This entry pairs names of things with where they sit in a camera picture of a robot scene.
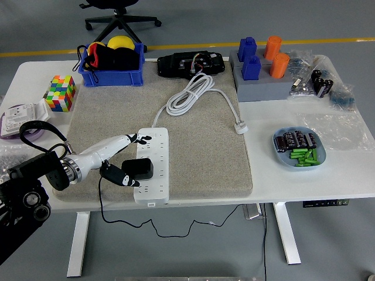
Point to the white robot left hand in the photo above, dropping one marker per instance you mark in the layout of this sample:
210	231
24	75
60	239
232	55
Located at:
90	158

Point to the black plug adapter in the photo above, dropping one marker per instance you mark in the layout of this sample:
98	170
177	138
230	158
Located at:
137	168

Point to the white power strip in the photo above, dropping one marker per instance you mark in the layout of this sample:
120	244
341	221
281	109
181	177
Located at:
159	164

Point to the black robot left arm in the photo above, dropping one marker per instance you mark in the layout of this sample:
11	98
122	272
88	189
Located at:
32	168

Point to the white mains plug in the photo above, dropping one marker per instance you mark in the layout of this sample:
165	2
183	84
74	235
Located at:
241	128

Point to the colourful puzzle cube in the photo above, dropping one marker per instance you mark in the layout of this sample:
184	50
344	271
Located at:
63	93

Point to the clear bag of metal parts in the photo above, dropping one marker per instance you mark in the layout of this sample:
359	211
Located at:
10	155
303	90

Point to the blue plastic bin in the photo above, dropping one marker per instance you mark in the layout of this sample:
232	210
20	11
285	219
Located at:
111	77

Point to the white table leg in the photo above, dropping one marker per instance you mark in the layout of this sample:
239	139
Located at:
78	243
287	234

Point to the black pouch with red lining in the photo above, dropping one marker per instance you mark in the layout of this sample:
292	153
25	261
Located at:
102	58

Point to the plain black pouch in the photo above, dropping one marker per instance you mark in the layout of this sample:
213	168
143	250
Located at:
127	60

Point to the small yellow ball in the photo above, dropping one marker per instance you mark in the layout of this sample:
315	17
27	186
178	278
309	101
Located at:
98	45

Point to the grey-brown table mat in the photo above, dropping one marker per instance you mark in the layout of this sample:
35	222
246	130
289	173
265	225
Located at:
205	164

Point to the large yellow ball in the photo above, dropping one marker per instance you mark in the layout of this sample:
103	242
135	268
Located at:
120	42

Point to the black electronic device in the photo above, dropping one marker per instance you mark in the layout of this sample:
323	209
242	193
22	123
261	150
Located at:
173	65

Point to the black office chair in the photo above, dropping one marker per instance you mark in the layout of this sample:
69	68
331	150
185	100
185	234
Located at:
123	20

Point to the grey block holder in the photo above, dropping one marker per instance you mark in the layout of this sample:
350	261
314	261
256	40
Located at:
234	57
263	90

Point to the blue plastic block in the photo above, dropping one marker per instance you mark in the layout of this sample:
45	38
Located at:
247	48
251	68

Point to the black capacitor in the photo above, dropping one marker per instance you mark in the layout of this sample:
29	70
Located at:
289	140
313	140
299	139
308	140
282	145

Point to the light blue tray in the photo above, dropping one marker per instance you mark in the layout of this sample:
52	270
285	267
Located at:
282	160

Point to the green cylinder piece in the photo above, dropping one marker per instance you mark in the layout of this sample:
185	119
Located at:
306	160
297	155
306	164
298	150
315	155
308	154

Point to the orange cylinder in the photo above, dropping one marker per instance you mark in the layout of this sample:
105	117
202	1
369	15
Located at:
272	48
279	65

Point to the small silver metal piece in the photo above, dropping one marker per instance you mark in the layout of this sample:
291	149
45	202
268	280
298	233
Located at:
297	82

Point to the clear bag of blue parts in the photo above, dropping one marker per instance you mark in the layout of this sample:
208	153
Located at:
299	61
342	98

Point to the black table control panel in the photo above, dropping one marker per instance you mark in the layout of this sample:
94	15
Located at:
326	203

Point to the clear bag of black capacitors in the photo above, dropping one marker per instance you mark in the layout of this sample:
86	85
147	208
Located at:
322	83

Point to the large empty clear bag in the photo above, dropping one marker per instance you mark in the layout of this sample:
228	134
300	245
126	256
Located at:
337	131

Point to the white switch plate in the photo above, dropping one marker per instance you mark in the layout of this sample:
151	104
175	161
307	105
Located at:
42	109

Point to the white wall socket panel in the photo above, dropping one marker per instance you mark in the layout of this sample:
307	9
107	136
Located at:
17	117

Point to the metal bracket under table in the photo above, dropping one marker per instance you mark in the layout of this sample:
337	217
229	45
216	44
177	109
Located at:
252	211

